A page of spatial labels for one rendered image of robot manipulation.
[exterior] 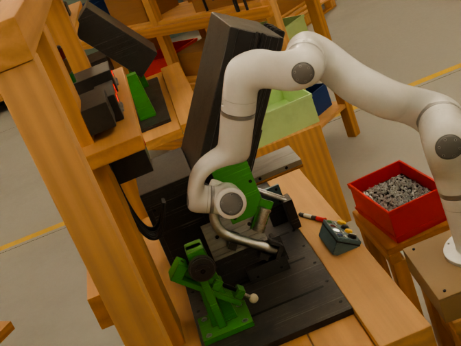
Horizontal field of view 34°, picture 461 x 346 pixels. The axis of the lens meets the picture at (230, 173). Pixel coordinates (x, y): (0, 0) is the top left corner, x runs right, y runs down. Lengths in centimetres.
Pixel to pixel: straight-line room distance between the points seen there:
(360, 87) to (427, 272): 55
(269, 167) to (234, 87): 66
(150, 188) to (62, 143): 85
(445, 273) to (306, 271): 45
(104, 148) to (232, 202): 36
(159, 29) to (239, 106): 369
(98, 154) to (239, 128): 36
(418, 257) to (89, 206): 97
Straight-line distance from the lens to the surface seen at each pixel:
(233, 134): 194
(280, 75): 182
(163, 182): 241
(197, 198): 203
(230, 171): 235
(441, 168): 193
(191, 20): 532
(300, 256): 242
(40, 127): 159
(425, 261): 216
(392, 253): 251
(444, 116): 190
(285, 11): 954
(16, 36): 155
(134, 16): 590
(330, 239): 238
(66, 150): 161
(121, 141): 192
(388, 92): 189
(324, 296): 219
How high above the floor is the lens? 207
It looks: 21 degrees down
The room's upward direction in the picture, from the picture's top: 21 degrees counter-clockwise
